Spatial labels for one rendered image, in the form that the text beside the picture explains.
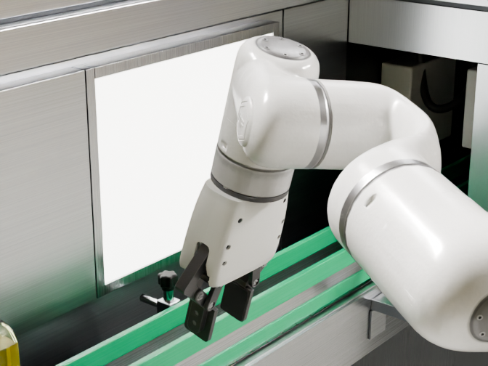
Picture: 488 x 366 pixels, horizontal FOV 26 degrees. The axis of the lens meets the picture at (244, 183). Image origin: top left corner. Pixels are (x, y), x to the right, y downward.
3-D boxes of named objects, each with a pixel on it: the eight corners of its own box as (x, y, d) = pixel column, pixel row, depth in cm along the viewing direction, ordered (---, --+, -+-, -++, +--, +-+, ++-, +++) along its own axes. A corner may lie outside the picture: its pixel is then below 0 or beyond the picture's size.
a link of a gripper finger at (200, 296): (200, 269, 102) (188, 324, 106) (178, 280, 100) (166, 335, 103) (225, 285, 101) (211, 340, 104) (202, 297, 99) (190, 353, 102)
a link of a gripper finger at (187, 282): (226, 215, 99) (232, 251, 104) (170, 267, 96) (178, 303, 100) (236, 221, 99) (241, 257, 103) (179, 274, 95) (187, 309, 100)
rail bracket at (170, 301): (152, 338, 164) (149, 259, 159) (185, 352, 160) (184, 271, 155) (134, 348, 161) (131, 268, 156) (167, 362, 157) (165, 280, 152)
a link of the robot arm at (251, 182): (261, 121, 103) (255, 146, 104) (200, 142, 96) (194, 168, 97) (321, 155, 99) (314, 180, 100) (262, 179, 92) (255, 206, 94)
